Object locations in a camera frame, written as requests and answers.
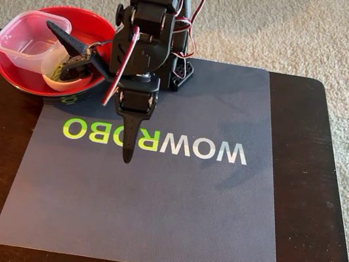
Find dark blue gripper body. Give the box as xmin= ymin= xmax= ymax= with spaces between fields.
xmin=113 ymin=73 xmax=163 ymax=118

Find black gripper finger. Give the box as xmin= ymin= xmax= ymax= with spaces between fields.
xmin=108 ymin=107 xmax=154 ymax=167
xmin=39 ymin=19 xmax=119 ymax=81

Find yellow clothespin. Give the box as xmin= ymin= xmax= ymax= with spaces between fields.
xmin=47 ymin=62 xmax=65 ymax=83

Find clear square plastic container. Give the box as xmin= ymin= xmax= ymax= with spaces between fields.
xmin=0 ymin=5 xmax=74 ymax=77

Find small white round bowl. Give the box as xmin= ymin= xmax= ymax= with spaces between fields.
xmin=37 ymin=45 xmax=98 ymax=98

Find red bowl with black outside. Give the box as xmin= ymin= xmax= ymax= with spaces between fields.
xmin=0 ymin=0 xmax=121 ymax=108

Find grey mat with WOWROBO print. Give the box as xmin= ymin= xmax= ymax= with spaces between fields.
xmin=0 ymin=30 xmax=310 ymax=262

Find red white servo wire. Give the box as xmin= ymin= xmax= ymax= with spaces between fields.
xmin=165 ymin=0 xmax=207 ymax=62
xmin=100 ymin=22 xmax=142 ymax=110

